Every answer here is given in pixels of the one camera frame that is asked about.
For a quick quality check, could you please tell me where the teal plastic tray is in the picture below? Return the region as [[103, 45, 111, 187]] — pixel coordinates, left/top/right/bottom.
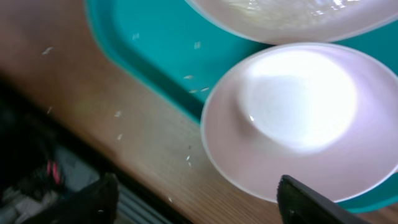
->
[[86, 0, 397, 213]]

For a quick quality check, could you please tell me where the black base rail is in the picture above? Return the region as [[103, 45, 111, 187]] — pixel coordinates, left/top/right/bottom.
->
[[1, 84, 187, 224]]

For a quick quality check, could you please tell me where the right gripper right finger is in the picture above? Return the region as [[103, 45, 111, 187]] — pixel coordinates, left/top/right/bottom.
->
[[277, 175, 368, 224]]

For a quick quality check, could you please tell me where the white plate with rice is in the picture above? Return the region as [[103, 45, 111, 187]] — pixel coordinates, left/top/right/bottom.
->
[[187, 0, 397, 45]]

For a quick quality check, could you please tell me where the small pink bowl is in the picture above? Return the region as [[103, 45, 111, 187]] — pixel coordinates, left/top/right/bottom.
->
[[201, 42, 397, 202]]

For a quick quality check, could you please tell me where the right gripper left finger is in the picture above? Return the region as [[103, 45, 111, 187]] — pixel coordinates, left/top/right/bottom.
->
[[23, 173, 119, 224]]

